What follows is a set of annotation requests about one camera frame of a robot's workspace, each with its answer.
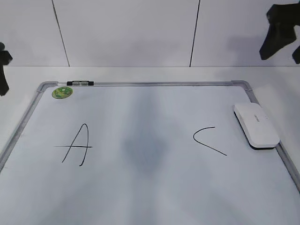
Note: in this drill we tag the green round magnet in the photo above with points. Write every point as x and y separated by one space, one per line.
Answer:
62 92

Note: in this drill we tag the white board with grey frame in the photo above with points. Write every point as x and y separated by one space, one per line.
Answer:
143 154

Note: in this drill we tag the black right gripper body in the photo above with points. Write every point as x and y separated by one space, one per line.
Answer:
282 19

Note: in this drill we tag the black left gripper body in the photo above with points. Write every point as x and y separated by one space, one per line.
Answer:
5 56

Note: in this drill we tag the white board eraser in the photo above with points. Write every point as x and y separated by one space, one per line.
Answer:
257 127

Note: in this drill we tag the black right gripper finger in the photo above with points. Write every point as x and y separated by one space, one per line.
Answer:
278 36
296 55

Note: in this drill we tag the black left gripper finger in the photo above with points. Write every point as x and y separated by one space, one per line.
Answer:
3 83

